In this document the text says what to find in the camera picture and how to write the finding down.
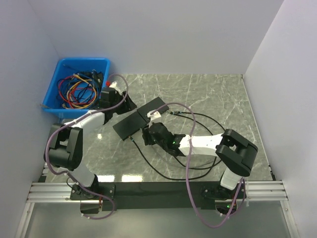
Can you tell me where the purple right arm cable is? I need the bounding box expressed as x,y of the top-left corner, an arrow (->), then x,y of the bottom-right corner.
148,103 -> 247,228

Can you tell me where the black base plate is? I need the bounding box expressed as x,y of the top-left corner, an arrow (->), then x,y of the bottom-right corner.
70,181 -> 233,214

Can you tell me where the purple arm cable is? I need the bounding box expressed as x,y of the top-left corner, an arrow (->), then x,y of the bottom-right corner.
148,103 -> 247,228
46,73 -> 129,221

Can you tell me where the blue plastic bin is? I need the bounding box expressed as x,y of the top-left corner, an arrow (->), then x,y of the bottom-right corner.
42,58 -> 110,119

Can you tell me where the red ethernet cable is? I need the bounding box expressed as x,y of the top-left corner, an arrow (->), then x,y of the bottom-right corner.
58,76 -> 100,109

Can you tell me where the yellow ethernet cable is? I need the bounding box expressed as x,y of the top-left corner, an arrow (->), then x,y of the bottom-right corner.
61,73 -> 100,109

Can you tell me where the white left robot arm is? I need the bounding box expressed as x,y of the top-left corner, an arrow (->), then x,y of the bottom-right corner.
44,84 -> 136,199

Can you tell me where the aluminium rail frame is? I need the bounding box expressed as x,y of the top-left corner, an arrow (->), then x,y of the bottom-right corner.
14,119 -> 289,238

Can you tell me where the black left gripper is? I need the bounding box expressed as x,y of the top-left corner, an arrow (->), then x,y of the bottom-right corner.
110,91 -> 137,115

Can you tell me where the blue ethernet cable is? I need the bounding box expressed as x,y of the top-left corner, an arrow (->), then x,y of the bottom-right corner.
59,70 -> 104,107

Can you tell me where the black network switch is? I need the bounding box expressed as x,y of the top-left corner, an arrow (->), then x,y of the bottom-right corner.
137,97 -> 165,122
113,112 -> 147,140

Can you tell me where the black cable in bin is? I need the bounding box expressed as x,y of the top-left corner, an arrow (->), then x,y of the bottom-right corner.
56,68 -> 105,107

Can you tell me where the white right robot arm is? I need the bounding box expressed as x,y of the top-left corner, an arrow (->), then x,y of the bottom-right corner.
142,122 -> 258,200

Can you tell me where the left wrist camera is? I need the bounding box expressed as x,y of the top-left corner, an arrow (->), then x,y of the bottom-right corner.
106,81 -> 121,92

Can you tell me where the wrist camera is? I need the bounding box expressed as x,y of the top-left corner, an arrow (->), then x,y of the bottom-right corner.
106,81 -> 121,92
147,110 -> 161,126

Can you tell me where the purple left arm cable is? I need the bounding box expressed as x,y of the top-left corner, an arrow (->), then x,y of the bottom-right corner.
46,73 -> 129,221

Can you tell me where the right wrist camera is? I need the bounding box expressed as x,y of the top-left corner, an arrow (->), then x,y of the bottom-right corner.
147,110 -> 161,126

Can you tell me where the black cable with teal plug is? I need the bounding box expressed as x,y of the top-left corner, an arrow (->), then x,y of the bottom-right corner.
128,135 -> 218,180

